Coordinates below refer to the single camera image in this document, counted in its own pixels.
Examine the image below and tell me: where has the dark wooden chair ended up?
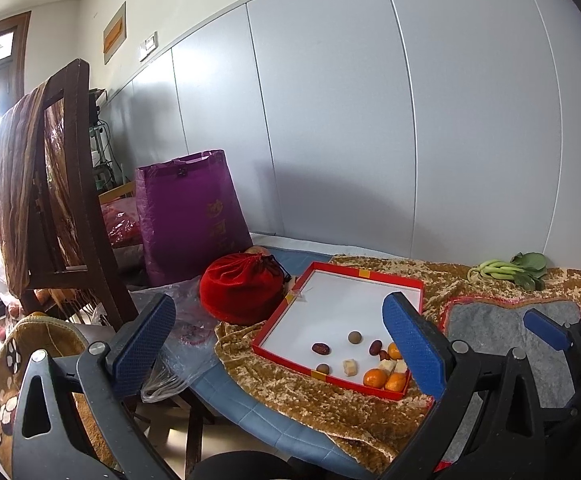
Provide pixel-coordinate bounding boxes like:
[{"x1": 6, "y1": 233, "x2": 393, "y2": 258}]
[{"x1": 0, "y1": 57, "x2": 138, "y2": 333}]

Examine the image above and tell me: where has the brown floral seat cushion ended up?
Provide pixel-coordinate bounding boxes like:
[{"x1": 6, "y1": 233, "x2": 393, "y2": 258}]
[{"x1": 0, "y1": 312, "x2": 116, "y2": 478}]

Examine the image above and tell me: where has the clear plastic bag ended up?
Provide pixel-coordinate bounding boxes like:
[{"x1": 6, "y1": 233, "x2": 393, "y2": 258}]
[{"x1": 130, "y1": 277, "x2": 221, "y2": 403}]

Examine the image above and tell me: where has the golden velvet cloth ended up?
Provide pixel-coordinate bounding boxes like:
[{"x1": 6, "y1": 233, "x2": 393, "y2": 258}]
[{"x1": 214, "y1": 254, "x2": 581, "y2": 476}]

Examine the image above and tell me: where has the green bok choy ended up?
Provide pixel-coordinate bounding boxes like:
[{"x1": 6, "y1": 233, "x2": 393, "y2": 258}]
[{"x1": 467, "y1": 252, "x2": 548, "y2": 291}]

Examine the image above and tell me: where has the brown striped cloth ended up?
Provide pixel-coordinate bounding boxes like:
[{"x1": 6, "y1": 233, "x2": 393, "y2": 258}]
[{"x1": 0, "y1": 80, "x2": 91, "y2": 301}]

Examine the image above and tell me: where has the red velvet drawstring pouch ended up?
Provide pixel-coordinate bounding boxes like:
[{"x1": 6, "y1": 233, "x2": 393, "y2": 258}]
[{"x1": 199, "y1": 253, "x2": 291, "y2": 326}]

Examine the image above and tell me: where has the red shallow box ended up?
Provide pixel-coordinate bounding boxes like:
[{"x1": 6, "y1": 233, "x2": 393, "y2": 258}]
[{"x1": 251, "y1": 261, "x2": 425, "y2": 402}]

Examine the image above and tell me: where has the red plastic bag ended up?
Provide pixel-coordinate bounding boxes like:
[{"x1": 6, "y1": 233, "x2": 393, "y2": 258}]
[{"x1": 101, "y1": 197, "x2": 144, "y2": 248}]

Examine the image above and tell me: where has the grey felt mat red trim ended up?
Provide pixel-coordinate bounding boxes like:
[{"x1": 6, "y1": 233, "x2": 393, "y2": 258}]
[{"x1": 441, "y1": 296, "x2": 581, "y2": 466}]

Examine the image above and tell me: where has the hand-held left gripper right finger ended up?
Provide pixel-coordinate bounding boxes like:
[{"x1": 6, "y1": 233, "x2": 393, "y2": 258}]
[{"x1": 381, "y1": 290, "x2": 554, "y2": 480}]

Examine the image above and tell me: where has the cluttered metal rack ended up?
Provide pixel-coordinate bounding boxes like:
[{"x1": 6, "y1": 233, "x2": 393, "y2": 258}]
[{"x1": 88, "y1": 87, "x2": 121, "y2": 191}]

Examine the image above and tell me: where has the purple shopping bag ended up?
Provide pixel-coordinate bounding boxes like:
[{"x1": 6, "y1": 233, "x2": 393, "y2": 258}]
[{"x1": 135, "y1": 149, "x2": 254, "y2": 288}]

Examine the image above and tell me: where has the wooden door frame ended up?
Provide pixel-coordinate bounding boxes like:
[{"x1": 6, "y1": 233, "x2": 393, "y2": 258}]
[{"x1": 0, "y1": 10, "x2": 32, "y2": 201}]

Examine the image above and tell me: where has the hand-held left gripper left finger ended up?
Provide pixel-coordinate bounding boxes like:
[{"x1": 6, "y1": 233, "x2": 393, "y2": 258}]
[{"x1": 11, "y1": 291, "x2": 181, "y2": 480}]

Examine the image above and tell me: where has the wooden wall frame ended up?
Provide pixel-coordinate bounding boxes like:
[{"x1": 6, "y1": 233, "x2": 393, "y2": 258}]
[{"x1": 103, "y1": 1, "x2": 127, "y2": 66}]

